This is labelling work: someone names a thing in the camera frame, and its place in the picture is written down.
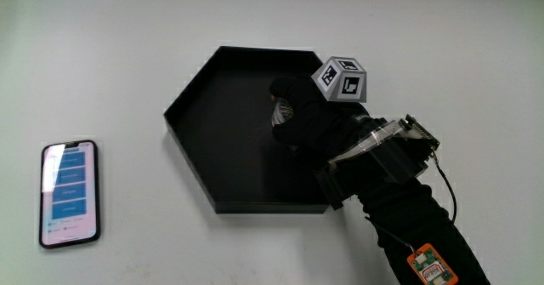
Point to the person's right hand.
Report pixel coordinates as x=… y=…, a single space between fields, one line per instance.
x=323 y=119

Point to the silver paper clip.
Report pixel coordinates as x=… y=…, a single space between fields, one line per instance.
x=281 y=112

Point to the black hexagonal plate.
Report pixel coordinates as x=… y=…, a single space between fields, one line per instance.
x=231 y=140

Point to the person's right forearm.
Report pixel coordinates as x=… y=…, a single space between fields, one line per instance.
x=421 y=229

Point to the orange sensor module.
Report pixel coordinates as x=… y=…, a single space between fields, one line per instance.
x=432 y=267

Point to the black smartphone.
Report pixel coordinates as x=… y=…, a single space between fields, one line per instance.
x=69 y=193

